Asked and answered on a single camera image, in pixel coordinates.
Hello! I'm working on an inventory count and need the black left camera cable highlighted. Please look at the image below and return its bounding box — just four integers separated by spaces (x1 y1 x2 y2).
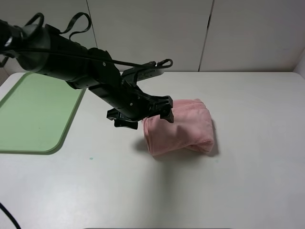
0 12 173 229

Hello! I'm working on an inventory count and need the pink fluffy towel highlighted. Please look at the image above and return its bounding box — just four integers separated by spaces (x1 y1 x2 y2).
142 99 214 156

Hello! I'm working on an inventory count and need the green plastic tray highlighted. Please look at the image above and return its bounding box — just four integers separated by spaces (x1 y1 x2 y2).
0 73 85 155

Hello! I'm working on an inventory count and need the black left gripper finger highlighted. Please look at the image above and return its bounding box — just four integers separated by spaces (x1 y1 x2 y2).
106 108 138 130
148 95 174 123

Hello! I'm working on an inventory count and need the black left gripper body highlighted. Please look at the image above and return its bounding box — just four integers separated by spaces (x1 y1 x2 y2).
89 72 150 121

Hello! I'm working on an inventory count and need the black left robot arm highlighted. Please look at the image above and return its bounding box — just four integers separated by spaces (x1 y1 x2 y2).
0 20 174 129

